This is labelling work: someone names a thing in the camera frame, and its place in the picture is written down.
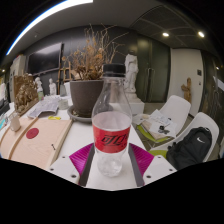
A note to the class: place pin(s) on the open printed magazine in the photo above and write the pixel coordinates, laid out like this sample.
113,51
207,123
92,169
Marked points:
45,106

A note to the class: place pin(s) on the beige canvas table mat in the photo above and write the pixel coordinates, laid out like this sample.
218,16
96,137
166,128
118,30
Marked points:
36,148

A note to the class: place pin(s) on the dried plant in grey pot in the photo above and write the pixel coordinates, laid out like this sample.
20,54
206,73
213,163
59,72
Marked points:
85,95

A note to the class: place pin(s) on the grey plant saucer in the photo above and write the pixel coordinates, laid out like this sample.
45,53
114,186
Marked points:
76,117

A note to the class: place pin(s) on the small white tape roll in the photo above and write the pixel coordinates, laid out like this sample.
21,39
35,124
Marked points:
63,104

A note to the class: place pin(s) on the round ceiling spotlight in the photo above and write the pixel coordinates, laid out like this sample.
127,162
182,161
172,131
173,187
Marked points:
165,34
201,34

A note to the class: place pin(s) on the small white plaster figure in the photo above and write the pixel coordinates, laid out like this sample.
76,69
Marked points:
52,87

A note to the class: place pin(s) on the wooden easel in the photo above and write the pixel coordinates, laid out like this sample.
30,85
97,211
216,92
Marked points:
65,71

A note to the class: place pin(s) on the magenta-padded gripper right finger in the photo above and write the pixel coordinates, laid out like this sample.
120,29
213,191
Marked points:
143,160

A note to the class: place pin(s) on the tall white plaster statue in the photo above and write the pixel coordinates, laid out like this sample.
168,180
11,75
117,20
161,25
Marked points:
131,71

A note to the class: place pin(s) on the flat round red coaster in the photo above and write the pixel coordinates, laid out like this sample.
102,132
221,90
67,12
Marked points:
32,133

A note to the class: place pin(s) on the black wall screen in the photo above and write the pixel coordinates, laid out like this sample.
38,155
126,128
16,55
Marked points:
45,60

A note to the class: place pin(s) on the white plaster bust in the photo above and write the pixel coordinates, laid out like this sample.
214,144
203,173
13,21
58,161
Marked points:
39,85

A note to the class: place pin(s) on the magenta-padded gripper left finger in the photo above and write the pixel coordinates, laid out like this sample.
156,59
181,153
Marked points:
81,160

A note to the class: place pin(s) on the white cabinet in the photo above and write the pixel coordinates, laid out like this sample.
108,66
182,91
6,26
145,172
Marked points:
16,70

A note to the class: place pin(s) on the papers on chair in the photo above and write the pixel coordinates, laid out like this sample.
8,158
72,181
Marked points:
158,123

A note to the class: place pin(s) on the black backpack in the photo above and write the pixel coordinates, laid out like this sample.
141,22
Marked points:
190,146

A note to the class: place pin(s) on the yellow tag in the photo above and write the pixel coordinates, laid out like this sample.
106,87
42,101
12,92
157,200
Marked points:
54,117

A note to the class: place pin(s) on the wooden figure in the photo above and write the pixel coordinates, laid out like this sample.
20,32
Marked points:
187,89

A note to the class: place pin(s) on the clear red-labelled drink bottle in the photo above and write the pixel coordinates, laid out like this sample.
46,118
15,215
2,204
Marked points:
111,133

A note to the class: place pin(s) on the white plastic chair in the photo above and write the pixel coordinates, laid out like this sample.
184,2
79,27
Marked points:
176,106
206,121

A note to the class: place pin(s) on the long ceiling light strip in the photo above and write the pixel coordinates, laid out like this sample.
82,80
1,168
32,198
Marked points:
43,16

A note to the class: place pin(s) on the golden relief sculpture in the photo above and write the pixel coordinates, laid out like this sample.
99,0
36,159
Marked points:
25,93

